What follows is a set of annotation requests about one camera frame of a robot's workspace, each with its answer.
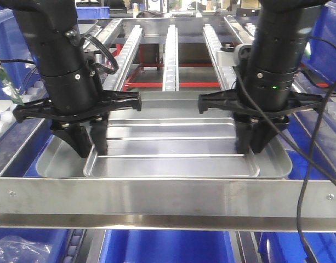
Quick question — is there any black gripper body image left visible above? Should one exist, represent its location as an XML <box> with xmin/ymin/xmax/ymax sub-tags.
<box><xmin>12</xmin><ymin>90</ymin><xmax>143</xmax><ymax>133</ymax></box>

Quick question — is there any image-left gripper finger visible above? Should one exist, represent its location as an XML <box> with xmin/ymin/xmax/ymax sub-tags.
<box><xmin>50</xmin><ymin>123</ymin><xmax>92</xmax><ymax>158</ymax></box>
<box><xmin>90</xmin><ymin>119</ymin><xmax>108</xmax><ymax>156</ymax></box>

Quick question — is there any image-right gripper finger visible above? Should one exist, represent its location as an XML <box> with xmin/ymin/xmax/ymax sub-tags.
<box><xmin>249</xmin><ymin>120</ymin><xmax>278</xmax><ymax>153</ymax></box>
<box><xmin>234</xmin><ymin>114</ymin><xmax>251</xmax><ymax>154</ymax></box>

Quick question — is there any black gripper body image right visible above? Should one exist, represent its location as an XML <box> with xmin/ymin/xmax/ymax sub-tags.
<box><xmin>198</xmin><ymin>89</ymin><xmax>323</xmax><ymax>125</ymax></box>

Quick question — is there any large silver outer tray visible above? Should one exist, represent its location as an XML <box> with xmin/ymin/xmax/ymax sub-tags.
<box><xmin>36</xmin><ymin>91</ymin><xmax>292</xmax><ymax>179</ymax></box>

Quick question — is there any left white roller track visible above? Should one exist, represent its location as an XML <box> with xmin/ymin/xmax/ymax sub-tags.
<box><xmin>102</xmin><ymin>25</ymin><xmax>143</xmax><ymax>91</ymax></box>

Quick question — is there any white roller track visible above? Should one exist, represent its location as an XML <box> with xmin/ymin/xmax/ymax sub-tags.
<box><xmin>102</xmin><ymin>25</ymin><xmax>143</xmax><ymax>91</ymax></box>
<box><xmin>203</xmin><ymin>24</ymin><xmax>236</xmax><ymax>90</ymax></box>
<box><xmin>162</xmin><ymin>25</ymin><xmax>180</xmax><ymax>92</ymax></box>

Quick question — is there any centre white roller track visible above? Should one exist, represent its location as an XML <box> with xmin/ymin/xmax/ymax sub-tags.
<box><xmin>162</xmin><ymin>25</ymin><xmax>180</xmax><ymax>92</ymax></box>

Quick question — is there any right white roller track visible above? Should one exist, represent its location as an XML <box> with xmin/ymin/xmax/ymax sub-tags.
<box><xmin>203</xmin><ymin>24</ymin><xmax>236</xmax><ymax>90</ymax></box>

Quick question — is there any green circuit board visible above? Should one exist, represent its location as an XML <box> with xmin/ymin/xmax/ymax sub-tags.
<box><xmin>0</xmin><ymin>61</ymin><xmax>24</xmax><ymax>106</ymax></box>

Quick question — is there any blue bin far background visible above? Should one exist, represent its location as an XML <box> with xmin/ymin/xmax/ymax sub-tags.
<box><xmin>76</xmin><ymin>6</ymin><xmax>110</xmax><ymax>19</ymax></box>

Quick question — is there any blue bin upper right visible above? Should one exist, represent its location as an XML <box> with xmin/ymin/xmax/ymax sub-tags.
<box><xmin>302</xmin><ymin>1</ymin><xmax>336</xmax><ymax>84</ymax></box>

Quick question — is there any blue bin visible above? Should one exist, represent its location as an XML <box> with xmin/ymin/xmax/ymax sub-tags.
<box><xmin>302</xmin><ymin>1</ymin><xmax>336</xmax><ymax>84</ymax></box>
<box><xmin>99</xmin><ymin>230</ymin><xmax>235</xmax><ymax>262</ymax></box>
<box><xmin>0</xmin><ymin>228</ymin><xmax>70</xmax><ymax>262</ymax></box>
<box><xmin>255</xmin><ymin>232</ymin><xmax>336</xmax><ymax>262</ymax></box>
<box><xmin>0</xmin><ymin>9</ymin><xmax>46</xmax><ymax>99</ymax></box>

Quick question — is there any blue bin lower left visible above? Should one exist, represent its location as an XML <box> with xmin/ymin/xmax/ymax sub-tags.
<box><xmin>0</xmin><ymin>228</ymin><xmax>70</xmax><ymax>262</ymax></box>

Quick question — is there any blue bin upper left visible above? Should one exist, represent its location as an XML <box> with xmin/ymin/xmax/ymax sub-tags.
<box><xmin>0</xmin><ymin>9</ymin><xmax>46</xmax><ymax>99</ymax></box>

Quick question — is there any blue bin lower right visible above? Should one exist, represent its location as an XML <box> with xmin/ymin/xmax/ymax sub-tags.
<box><xmin>255</xmin><ymin>232</ymin><xmax>336</xmax><ymax>262</ymax></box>

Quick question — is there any blue bin lower centre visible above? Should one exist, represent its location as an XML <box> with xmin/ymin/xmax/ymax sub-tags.
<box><xmin>99</xmin><ymin>230</ymin><xmax>235</xmax><ymax>262</ymax></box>

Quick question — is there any clear plastic bag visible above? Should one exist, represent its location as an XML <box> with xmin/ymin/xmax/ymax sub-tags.
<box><xmin>0</xmin><ymin>236</ymin><xmax>53</xmax><ymax>262</ymax></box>

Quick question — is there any black cable image left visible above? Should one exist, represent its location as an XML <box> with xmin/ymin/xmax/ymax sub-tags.
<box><xmin>65</xmin><ymin>29</ymin><xmax>119</xmax><ymax>74</ymax></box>

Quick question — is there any black cable image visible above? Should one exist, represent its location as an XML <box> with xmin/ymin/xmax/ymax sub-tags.
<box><xmin>65</xmin><ymin>29</ymin><xmax>119</xmax><ymax>74</ymax></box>
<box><xmin>220</xmin><ymin>36</ymin><xmax>336</xmax><ymax>263</ymax></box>

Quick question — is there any red metal cart frame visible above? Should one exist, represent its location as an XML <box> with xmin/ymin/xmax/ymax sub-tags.
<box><xmin>112</xmin><ymin>44</ymin><xmax>328</xmax><ymax>91</ymax></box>

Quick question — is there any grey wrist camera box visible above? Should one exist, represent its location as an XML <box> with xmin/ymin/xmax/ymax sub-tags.
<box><xmin>217</xmin><ymin>44</ymin><xmax>252</xmax><ymax>67</ymax></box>

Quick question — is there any black cable image right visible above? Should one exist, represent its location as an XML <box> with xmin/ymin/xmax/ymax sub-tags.
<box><xmin>220</xmin><ymin>36</ymin><xmax>336</xmax><ymax>263</ymax></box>

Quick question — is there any stainless steel rack frame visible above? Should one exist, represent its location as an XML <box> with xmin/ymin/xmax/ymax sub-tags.
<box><xmin>0</xmin><ymin>15</ymin><xmax>336</xmax><ymax>232</ymax></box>

